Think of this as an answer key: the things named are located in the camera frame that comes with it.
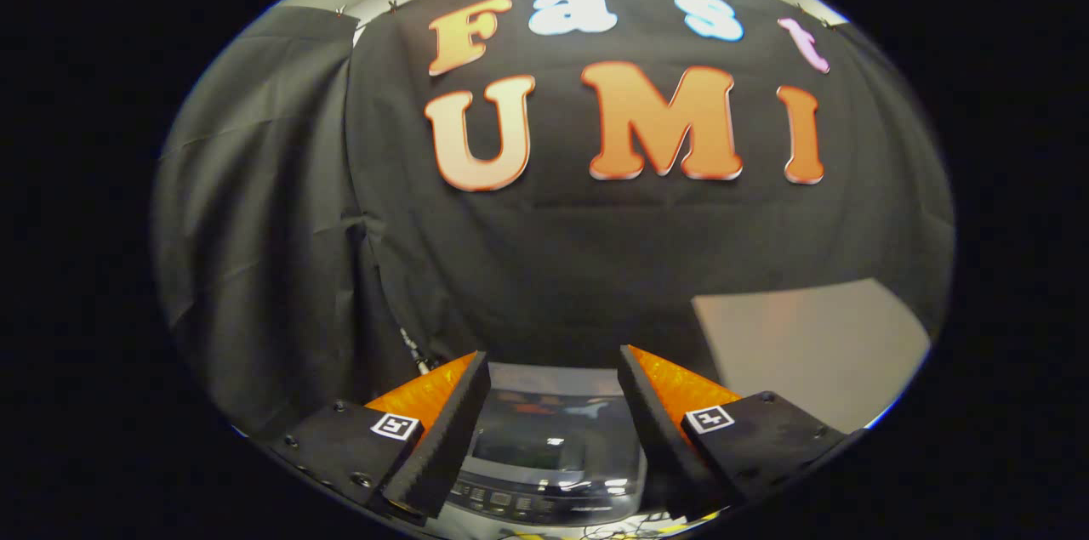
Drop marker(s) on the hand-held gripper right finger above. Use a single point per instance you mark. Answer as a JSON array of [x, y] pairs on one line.
[[662, 429]]

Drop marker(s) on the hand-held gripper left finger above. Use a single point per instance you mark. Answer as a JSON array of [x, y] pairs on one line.
[[447, 429]]

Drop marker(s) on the grey washing machine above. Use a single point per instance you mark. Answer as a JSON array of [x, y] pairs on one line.
[[544, 502]]

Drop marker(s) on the black backdrop cloth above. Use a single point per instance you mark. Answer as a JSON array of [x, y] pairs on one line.
[[553, 268]]

